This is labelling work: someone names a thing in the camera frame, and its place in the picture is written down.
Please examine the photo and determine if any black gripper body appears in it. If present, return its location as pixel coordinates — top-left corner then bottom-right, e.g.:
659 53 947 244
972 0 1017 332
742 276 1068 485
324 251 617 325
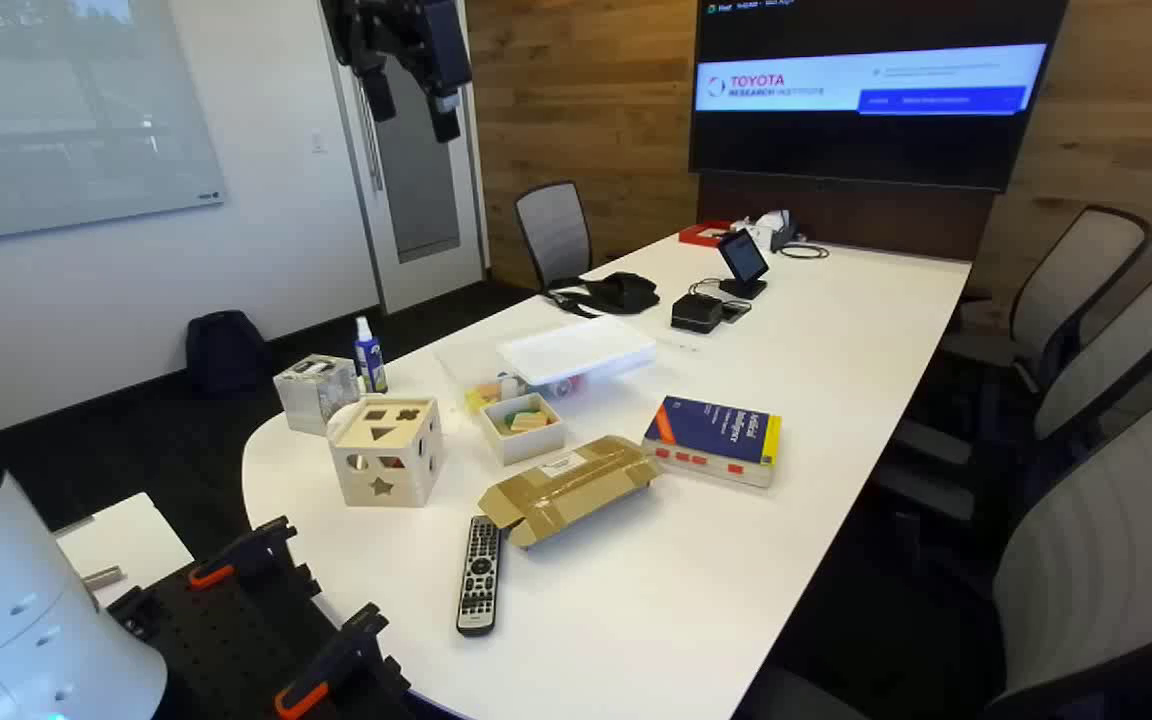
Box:
322 0 476 98

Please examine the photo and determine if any white storage box lid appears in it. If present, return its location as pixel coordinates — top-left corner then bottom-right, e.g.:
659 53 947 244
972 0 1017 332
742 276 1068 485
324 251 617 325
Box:
493 318 659 391

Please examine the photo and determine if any clear plastic storage box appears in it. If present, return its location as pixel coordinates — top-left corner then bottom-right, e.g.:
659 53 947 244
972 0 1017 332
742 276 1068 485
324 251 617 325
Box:
432 338 608 411

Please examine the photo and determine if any grey tissue box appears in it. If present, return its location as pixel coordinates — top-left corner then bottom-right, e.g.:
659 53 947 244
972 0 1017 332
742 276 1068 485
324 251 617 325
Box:
267 353 363 438

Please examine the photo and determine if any white door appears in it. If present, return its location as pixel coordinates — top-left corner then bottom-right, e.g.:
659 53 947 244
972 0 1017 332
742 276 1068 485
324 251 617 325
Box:
330 0 498 322

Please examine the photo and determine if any grey mesh office chair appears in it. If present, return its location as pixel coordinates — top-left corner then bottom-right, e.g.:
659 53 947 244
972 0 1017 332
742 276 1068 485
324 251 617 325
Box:
891 272 1152 523
512 179 598 291
951 204 1152 391
750 385 1152 720

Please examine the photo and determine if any clear blue sanitizer bottle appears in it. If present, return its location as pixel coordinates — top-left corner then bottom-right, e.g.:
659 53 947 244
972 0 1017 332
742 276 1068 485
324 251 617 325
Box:
352 312 392 397

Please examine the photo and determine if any red flat item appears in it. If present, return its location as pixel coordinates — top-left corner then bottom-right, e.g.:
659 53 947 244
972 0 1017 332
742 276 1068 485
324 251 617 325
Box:
675 219 736 251

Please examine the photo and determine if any black backpack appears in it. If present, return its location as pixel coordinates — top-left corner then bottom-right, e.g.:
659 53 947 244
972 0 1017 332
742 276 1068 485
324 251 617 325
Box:
185 308 274 399

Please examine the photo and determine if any glass whiteboard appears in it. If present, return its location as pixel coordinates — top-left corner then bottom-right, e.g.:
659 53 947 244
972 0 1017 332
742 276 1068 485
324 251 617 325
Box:
0 0 232 251

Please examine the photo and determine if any small wooden toy tray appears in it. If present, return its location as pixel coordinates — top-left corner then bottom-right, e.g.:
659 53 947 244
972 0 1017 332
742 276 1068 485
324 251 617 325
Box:
472 389 574 470

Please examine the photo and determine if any black square device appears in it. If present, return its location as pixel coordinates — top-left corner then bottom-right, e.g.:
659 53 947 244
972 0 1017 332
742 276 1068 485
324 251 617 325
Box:
670 291 733 338

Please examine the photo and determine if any wooden shape sorter cube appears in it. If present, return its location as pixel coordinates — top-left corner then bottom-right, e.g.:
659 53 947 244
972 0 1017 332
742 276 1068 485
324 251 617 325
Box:
324 391 448 512

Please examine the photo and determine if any blue and orange book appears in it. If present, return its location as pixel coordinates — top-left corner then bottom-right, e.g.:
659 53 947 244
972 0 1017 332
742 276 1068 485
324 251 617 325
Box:
642 391 789 487

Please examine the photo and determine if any black remote control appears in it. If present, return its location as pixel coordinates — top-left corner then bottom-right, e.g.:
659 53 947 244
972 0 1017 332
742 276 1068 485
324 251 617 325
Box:
452 512 512 641

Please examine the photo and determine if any black bag with straps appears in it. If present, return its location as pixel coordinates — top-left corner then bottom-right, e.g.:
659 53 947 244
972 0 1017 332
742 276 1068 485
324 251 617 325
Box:
548 270 665 322

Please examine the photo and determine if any wall mounted TV screen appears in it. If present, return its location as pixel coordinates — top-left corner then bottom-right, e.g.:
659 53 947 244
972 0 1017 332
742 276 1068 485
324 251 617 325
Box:
689 0 1072 198

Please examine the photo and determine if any black clamp orange handle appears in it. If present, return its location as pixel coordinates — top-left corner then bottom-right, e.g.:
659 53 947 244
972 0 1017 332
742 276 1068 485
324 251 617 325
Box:
267 602 397 720
185 512 302 602

